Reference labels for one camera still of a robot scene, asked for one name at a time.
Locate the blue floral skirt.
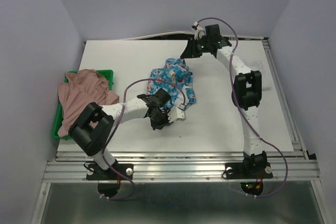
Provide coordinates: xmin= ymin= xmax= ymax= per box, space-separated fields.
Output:
xmin=146 ymin=58 xmax=196 ymax=110

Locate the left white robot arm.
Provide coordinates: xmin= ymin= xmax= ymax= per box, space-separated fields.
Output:
xmin=68 ymin=89 xmax=171 ymax=179

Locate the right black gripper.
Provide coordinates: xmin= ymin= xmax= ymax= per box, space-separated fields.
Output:
xmin=178 ymin=36 xmax=210 ymax=58

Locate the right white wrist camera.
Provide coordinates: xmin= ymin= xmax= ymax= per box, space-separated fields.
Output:
xmin=192 ymin=22 xmax=206 ymax=40

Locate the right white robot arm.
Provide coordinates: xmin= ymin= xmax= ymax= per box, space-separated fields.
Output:
xmin=180 ymin=22 xmax=267 ymax=177

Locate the aluminium table frame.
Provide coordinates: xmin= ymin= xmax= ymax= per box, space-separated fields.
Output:
xmin=32 ymin=39 xmax=333 ymax=223

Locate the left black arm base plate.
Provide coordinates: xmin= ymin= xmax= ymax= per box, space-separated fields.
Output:
xmin=83 ymin=162 xmax=133 ymax=181

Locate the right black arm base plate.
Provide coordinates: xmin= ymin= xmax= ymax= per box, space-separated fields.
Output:
xmin=222 ymin=162 xmax=274 ymax=180

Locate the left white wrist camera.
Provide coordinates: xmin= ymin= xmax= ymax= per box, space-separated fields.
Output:
xmin=168 ymin=106 xmax=186 ymax=123

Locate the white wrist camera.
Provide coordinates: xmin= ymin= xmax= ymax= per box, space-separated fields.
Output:
xmin=192 ymin=22 xmax=206 ymax=40
xmin=168 ymin=106 xmax=186 ymax=123

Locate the pink skirt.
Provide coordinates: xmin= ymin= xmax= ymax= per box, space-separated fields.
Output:
xmin=57 ymin=68 xmax=120 ymax=138

